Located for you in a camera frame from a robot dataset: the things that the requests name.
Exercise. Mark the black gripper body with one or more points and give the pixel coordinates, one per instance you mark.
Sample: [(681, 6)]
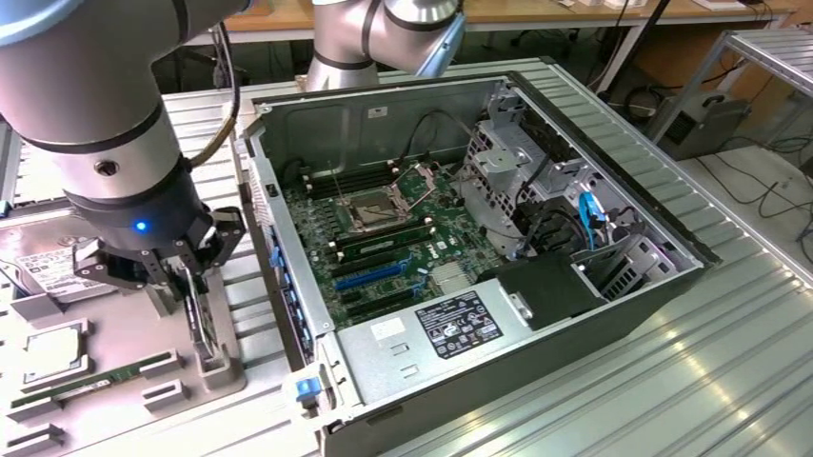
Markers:
[(143, 209)]

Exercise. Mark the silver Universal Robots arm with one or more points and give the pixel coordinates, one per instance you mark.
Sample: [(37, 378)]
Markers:
[(83, 95)]

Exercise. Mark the silver hard disk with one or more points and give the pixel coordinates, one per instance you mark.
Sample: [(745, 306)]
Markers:
[(51, 273)]

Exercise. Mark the silver CPU chip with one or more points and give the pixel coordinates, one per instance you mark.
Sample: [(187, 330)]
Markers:
[(53, 354)]

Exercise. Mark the thin locking lever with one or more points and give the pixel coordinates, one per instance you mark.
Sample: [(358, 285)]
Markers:
[(338, 181)]

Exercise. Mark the grey parts rack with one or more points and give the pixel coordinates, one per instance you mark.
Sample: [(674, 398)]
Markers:
[(127, 381)]

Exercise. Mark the CPU socket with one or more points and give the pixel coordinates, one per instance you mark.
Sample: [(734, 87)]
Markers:
[(370, 209)]

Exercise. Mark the blue expansion slot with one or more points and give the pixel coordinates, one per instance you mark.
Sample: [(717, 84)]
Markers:
[(371, 277)]

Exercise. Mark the installed green RAM stick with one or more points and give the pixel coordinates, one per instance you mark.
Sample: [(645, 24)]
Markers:
[(380, 240)]

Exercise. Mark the green motherboard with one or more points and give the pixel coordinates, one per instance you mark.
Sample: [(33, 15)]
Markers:
[(380, 266)]

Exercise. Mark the metal socket cover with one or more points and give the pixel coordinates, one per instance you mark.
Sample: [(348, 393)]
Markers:
[(415, 185)]

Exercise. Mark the blue case latch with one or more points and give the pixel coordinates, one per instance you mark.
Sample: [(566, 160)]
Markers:
[(306, 386)]

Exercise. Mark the silver chipset heatsink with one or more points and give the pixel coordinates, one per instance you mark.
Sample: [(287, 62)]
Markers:
[(453, 276)]

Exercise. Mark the grey power supply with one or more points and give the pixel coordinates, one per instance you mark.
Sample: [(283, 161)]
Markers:
[(445, 343)]

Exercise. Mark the metal disk bay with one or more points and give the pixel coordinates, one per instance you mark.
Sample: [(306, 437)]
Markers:
[(502, 181)]

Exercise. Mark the black plastic air shroud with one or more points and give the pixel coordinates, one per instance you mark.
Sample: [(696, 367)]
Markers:
[(539, 285)]

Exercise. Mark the black open PC case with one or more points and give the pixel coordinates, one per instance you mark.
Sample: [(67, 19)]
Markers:
[(571, 333)]

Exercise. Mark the wooden desk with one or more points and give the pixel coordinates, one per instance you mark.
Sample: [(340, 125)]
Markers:
[(571, 12)]

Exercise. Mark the grey computer box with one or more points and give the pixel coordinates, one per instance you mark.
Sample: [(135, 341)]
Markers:
[(698, 126)]

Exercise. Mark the aluminium frame table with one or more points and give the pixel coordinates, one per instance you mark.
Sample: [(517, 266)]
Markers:
[(768, 62)]

